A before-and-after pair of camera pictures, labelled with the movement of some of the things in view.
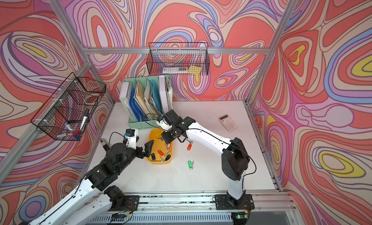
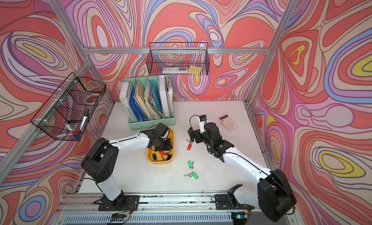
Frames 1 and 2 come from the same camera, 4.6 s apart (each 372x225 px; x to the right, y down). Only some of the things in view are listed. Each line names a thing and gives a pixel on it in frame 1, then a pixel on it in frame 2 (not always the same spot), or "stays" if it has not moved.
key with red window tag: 189,146 stays
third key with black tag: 167,157 stays
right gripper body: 170,135 → 200,137
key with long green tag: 190,164 stays
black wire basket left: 65,114 stays
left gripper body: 140,154 → 163,145
